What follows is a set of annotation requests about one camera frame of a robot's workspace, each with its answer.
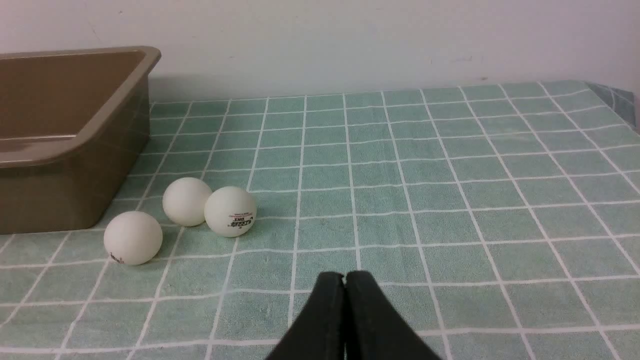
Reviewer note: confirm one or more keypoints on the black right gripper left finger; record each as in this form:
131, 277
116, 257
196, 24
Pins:
316, 333

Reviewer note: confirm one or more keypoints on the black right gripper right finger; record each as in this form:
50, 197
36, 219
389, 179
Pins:
375, 330

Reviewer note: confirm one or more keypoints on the white ball with logo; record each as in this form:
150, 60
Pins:
230, 211

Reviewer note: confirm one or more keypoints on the plain white table-tennis ball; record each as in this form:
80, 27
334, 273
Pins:
183, 201

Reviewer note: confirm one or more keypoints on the green checkered tablecloth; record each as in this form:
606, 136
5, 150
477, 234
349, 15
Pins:
502, 221

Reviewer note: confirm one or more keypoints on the brown plastic bin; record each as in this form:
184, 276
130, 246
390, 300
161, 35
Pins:
72, 125

